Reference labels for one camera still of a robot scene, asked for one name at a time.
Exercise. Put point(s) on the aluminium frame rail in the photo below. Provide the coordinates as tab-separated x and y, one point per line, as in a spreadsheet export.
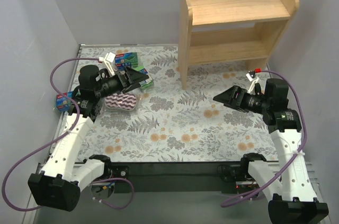
252	190

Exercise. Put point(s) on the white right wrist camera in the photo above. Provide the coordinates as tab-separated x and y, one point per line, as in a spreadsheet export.
251	75

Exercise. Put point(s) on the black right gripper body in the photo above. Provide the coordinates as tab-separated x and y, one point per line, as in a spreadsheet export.
239	99

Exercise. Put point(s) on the floral patterned table mat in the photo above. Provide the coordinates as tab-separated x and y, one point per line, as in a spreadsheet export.
174	124

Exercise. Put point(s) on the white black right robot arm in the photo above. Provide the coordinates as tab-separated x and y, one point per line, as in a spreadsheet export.
288	139

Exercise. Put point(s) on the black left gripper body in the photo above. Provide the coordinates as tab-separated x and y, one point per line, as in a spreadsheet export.
124	80

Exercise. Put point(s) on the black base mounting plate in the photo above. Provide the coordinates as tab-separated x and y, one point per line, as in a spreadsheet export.
224	177

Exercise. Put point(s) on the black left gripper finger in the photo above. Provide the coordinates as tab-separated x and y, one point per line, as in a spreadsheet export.
135	77
128	87

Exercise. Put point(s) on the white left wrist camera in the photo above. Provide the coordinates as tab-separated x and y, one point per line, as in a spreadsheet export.
109	63

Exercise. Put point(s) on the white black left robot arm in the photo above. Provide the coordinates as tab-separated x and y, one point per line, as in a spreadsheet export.
74	139

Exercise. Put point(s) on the wooden two-tier shelf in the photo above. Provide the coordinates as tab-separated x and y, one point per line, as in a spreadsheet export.
231	30

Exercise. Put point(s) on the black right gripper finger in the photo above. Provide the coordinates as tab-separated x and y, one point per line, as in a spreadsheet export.
230	94
238	106

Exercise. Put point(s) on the green blue sponge pack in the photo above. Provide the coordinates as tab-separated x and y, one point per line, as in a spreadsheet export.
148	83
62	104
129	59

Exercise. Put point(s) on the purple wavy sponge pack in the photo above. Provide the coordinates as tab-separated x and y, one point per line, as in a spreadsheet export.
126	102

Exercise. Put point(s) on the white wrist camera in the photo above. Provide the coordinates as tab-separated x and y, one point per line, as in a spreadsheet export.
251	75
109	63

